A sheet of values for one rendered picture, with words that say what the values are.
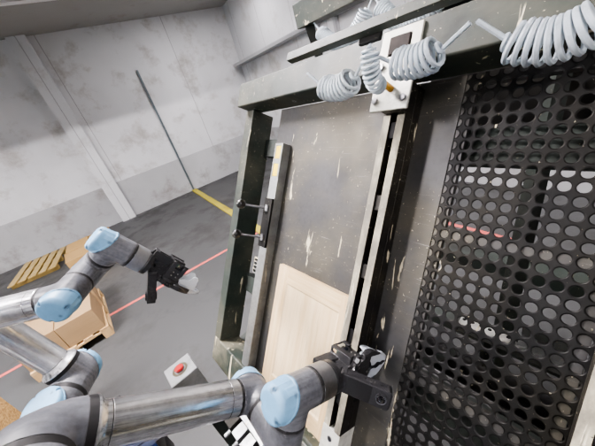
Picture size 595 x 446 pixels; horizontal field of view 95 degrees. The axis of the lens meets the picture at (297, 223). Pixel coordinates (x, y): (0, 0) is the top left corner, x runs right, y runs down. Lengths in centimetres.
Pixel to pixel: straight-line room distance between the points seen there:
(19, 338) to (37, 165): 680
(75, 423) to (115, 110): 743
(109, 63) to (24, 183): 308
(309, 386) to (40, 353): 92
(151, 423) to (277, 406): 22
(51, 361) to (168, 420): 71
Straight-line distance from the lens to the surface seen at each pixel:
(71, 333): 381
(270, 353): 120
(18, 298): 95
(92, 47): 798
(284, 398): 58
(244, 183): 129
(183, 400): 65
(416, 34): 79
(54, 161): 787
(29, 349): 126
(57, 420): 59
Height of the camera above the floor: 190
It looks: 27 degrees down
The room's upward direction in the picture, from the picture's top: 17 degrees counter-clockwise
